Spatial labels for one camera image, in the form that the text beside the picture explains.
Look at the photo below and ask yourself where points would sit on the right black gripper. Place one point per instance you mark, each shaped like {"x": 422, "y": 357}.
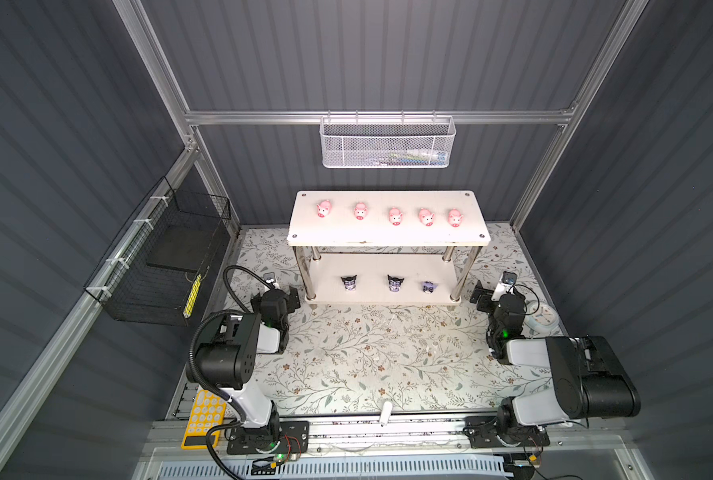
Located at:
{"x": 486, "y": 295}

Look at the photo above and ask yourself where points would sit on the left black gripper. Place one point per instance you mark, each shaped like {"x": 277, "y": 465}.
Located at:
{"x": 289, "y": 301}

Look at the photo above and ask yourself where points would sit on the purple small figurine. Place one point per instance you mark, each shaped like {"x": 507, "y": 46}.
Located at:
{"x": 429, "y": 287}

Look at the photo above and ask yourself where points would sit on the black purple figurine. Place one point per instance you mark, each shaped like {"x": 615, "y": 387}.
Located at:
{"x": 395, "y": 283}
{"x": 349, "y": 282}

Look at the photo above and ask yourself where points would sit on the pink pig toy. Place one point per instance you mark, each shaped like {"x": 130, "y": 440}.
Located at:
{"x": 455, "y": 218}
{"x": 395, "y": 216}
{"x": 324, "y": 208}
{"x": 427, "y": 217}
{"x": 361, "y": 211}

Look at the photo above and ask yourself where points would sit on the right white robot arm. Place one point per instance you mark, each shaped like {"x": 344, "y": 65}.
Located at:
{"x": 588, "y": 379}

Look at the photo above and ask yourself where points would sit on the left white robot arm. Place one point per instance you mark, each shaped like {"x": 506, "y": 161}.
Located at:
{"x": 223, "y": 353}

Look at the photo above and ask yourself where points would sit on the white two-tier shelf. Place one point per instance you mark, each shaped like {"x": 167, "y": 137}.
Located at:
{"x": 340, "y": 245}

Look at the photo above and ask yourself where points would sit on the white round clock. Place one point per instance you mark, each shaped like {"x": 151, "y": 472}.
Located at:
{"x": 541, "y": 317}

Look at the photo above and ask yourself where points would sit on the yellow marker in basket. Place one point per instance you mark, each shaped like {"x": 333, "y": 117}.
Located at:
{"x": 192, "y": 297}

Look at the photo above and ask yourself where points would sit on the yellow calculator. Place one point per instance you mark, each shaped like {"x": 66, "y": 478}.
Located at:
{"x": 207, "y": 411}

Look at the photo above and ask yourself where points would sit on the tubes in white basket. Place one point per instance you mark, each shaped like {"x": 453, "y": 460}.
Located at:
{"x": 414, "y": 157}

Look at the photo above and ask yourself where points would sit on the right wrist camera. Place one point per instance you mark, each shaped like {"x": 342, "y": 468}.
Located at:
{"x": 506, "y": 283}

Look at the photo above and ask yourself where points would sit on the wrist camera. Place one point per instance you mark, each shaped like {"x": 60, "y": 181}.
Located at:
{"x": 506, "y": 283}
{"x": 270, "y": 280}

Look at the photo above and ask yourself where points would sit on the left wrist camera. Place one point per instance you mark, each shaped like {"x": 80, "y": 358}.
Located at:
{"x": 270, "y": 280}

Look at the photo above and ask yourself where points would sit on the white knob on rail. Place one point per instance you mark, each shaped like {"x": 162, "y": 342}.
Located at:
{"x": 386, "y": 413}

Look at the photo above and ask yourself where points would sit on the black wire wall basket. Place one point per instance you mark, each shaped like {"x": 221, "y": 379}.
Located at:
{"x": 180, "y": 234}

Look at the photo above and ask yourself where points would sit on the white wire wall basket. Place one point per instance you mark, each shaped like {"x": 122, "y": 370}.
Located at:
{"x": 352, "y": 142}

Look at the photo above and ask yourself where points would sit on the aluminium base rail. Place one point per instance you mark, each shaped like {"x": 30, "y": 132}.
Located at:
{"x": 447, "y": 446}

